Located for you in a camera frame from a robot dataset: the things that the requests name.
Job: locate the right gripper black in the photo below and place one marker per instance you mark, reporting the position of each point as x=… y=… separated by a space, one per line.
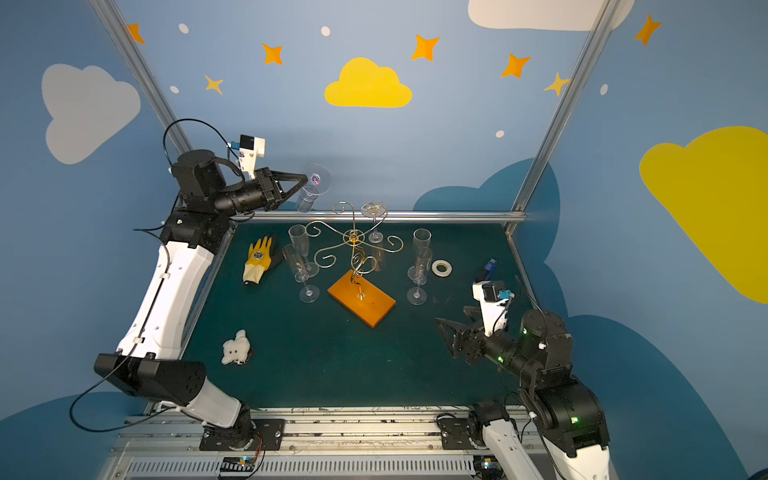
x=474 y=339

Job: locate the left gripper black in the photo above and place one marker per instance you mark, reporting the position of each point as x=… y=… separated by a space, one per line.
x=267 y=188

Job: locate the wine glass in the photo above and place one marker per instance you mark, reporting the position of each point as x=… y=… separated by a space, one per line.
x=421 y=238
x=300 y=241
x=308 y=293
x=376 y=211
x=417 y=295
x=319 y=182

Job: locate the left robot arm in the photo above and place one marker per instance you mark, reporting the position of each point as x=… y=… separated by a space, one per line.
x=148 y=362

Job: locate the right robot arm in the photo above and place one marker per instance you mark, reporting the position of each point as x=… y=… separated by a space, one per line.
x=569 y=419

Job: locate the white tape roll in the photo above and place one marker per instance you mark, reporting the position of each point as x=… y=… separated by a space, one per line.
x=441 y=268

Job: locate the yellow black work glove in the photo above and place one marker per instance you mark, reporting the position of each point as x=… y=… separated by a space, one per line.
x=263 y=255

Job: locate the right circuit board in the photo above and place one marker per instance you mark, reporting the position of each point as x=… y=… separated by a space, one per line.
x=487 y=468

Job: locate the circuit board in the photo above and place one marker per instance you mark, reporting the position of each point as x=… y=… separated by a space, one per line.
x=487 y=468
x=239 y=467

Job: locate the white plush toy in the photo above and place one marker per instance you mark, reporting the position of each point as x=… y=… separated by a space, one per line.
x=238 y=350

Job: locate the left circuit board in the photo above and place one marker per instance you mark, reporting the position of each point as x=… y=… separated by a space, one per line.
x=239 y=467

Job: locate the aluminium frame back bar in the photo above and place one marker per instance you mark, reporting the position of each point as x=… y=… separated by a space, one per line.
x=286 y=216

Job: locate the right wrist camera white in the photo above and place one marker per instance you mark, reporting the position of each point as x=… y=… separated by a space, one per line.
x=494 y=301

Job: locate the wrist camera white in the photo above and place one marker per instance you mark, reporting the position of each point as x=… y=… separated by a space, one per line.
x=248 y=149
x=494 y=301

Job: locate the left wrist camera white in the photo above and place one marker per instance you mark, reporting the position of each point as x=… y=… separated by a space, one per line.
x=248 y=149

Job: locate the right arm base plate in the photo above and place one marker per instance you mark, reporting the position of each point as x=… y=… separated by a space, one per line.
x=455 y=433

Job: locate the gold wire glass rack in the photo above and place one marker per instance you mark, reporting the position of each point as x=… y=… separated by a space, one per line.
x=353 y=291

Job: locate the aluminium rail base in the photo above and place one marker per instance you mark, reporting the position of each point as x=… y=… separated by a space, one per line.
x=339 y=443

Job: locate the aluminium frame right post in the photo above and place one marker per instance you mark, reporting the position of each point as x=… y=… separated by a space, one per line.
x=580 y=75

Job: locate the aluminium frame post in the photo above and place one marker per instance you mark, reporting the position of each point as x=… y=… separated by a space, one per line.
x=114 y=23
x=580 y=75

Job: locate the aluminium frame left post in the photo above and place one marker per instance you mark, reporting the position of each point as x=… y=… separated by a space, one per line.
x=114 y=23

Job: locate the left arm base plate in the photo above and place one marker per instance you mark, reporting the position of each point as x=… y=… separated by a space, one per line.
x=255 y=434

